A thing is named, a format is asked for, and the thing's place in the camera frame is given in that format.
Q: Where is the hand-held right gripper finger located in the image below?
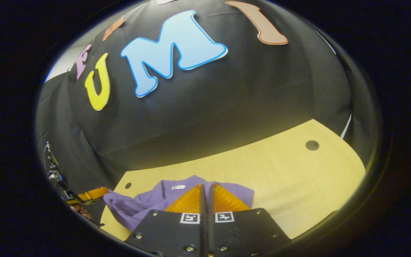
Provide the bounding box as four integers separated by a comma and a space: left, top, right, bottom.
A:
125, 183, 208, 257
208, 183, 292, 257

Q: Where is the black backdrop cloth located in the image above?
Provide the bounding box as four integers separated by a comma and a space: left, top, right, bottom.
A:
34, 0, 374, 201

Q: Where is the purple button shirt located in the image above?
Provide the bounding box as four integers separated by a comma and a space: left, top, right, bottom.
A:
102, 175, 255, 232

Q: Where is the white cable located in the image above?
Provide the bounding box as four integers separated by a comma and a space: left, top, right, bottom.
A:
340, 113, 352, 140

